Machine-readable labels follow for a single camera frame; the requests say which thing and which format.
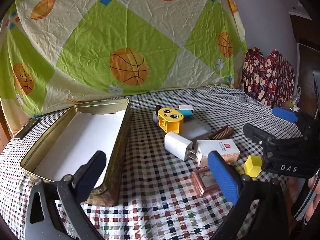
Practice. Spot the basketball print blanket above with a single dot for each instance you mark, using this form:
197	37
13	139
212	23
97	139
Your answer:
125	17

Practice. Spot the yellow smiley ornament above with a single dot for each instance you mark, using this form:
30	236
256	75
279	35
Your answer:
290	103

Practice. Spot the red bear print cloth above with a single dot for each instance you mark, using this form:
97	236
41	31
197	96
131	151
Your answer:
270	80

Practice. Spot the person's right hand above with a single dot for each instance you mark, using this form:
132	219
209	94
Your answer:
315	183

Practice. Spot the brown comb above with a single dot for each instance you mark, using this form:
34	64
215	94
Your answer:
222	132

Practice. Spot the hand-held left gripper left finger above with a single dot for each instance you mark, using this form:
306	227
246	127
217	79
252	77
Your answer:
92	170

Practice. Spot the copper framed tile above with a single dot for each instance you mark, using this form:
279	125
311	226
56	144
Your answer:
202	182

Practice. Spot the white cork pattern box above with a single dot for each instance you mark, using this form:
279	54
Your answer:
217	147

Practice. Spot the checkered tablecloth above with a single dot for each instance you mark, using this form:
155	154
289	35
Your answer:
150	192

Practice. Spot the black smartphone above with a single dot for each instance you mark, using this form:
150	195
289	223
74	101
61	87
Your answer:
27	127

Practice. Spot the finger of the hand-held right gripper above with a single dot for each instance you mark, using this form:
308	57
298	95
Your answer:
285	114
260	136

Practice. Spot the white paper liner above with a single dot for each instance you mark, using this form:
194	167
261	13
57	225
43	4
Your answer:
82	140

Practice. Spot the dark wooden cabinet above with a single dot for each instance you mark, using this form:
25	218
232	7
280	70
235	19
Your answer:
307	55

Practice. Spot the gold metal tin box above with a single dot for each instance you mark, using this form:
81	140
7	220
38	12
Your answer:
120	155

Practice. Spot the yellow face toy block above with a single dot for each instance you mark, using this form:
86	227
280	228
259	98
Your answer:
172	122

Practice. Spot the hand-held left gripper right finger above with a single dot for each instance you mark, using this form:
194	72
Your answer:
222	172

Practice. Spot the blue bear toy block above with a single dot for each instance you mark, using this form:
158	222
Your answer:
187	114

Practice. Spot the small yellow cube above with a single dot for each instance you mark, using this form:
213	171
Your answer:
252	166

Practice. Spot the white charger plug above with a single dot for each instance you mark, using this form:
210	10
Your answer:
176	145

